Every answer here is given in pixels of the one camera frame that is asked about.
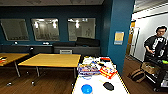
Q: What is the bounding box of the yellow wall sign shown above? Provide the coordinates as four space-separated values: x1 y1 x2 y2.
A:
113 30 125 45

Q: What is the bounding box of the dark sofa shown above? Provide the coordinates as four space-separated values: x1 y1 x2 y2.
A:
52 36 101 56

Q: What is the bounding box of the red black flat box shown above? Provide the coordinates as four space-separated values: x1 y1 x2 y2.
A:
99 56 112 63

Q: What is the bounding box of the dark framed window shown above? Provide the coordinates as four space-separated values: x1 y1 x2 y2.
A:
67 16 97 42
30 17 61 42
0 17 31 42

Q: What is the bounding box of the short wooden table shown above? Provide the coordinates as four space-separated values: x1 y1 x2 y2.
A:
0 52 31 78

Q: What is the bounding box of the person in dark shirt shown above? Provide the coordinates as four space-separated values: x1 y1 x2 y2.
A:
142 25 168 63

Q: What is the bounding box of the brown wooden door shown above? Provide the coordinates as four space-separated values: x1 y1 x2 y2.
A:
126 21 136 56

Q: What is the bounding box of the small black object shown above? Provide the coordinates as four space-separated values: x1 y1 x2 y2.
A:
102 81 115 92

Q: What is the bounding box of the white bowl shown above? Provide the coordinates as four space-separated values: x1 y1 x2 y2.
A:
82 56 96 65

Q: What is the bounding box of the brown backpack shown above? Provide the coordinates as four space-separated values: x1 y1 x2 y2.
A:
127 67 147 84

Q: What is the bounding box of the long wooden table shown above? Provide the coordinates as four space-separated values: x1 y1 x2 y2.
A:
17 52 82 80

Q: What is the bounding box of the light wood gaming table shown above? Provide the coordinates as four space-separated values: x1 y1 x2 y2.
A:
71 56 131 94

